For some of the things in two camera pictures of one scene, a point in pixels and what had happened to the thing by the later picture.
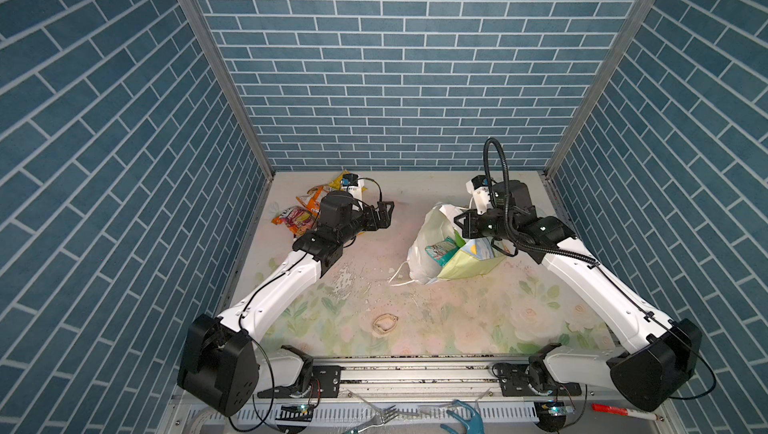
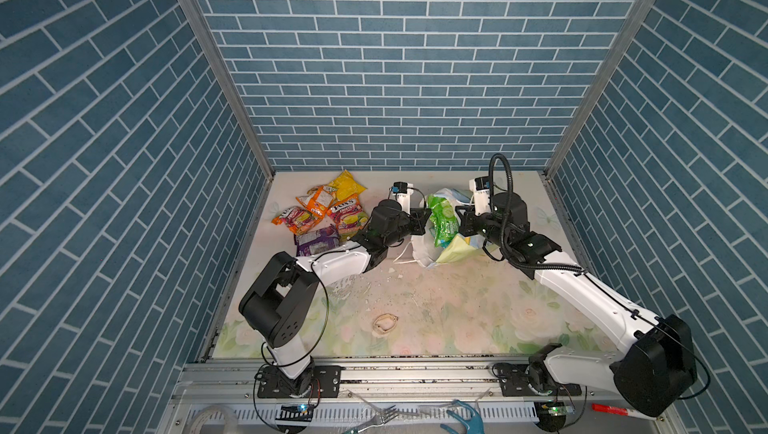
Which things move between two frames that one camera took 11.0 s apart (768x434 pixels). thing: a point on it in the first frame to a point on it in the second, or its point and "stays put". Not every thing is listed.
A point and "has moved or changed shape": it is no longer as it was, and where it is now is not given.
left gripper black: [382, 218] to [416, 222]
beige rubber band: [380, 331] stays put
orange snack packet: [299, 220] stays put
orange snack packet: [312, 199] stays put
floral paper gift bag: [475, 255] has moved or changed shape
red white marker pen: [625, 412] stays put
